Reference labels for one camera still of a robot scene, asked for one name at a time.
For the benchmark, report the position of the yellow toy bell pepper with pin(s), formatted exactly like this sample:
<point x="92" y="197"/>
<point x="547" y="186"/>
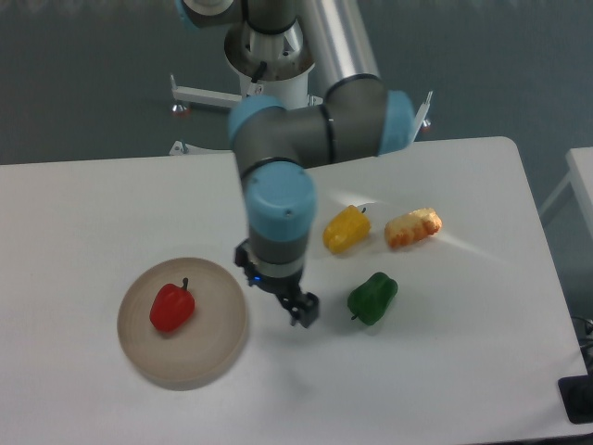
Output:
<point x="346" y="229"/>

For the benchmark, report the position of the white side table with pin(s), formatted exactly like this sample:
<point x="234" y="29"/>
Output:
<point x="577" y="183"/>

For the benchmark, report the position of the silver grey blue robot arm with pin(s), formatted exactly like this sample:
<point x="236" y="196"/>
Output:
<point x="275" y="146"/>

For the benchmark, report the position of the orange toy bread piece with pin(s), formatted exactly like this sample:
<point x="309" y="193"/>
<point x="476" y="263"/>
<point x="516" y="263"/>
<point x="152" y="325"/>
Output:
<point x="412" y="227"/>

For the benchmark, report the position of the red toy bell pepper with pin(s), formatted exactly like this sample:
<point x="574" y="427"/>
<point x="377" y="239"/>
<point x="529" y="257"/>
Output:
<point x="172" y="307"/>

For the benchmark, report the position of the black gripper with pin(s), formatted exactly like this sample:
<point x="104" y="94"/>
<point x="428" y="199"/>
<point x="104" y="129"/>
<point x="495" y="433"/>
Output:
<point x="281" y="280"/>

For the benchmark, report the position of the black box at edge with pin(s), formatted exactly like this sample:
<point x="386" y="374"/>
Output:
<point x="576" y="395"/>

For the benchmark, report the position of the green toy bell pepper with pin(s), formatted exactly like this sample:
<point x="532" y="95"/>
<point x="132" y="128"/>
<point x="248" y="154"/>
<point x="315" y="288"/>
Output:
<point x="369" y="301"/>

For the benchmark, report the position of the beige round plate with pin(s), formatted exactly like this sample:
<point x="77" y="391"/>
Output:
<point x="205" y="346"/>

